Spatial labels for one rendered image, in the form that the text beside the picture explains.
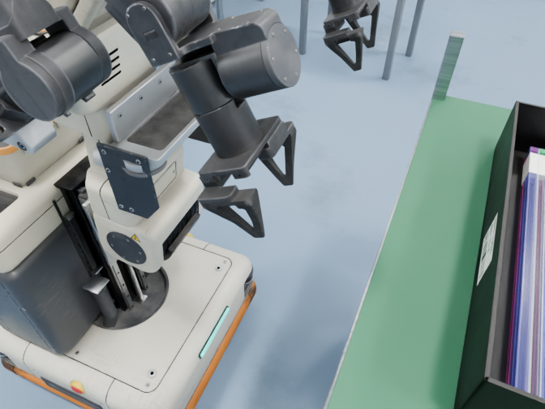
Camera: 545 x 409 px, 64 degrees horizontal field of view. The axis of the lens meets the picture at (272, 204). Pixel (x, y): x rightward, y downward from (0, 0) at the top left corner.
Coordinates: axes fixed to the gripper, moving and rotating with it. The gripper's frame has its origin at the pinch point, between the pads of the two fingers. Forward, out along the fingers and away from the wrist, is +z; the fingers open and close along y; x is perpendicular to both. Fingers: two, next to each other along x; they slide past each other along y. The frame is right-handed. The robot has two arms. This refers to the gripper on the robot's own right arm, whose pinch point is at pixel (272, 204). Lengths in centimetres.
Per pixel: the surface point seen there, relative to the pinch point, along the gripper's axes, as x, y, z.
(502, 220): -22.9, 13.9, 17.1
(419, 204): -8.8, 25.1, 22.7
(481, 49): 13, 314, 119
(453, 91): 24, 244, 114
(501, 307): -21.8, 7.3, 27.5
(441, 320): -14.7, 3.0, 25.4
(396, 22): 47, 241, 59
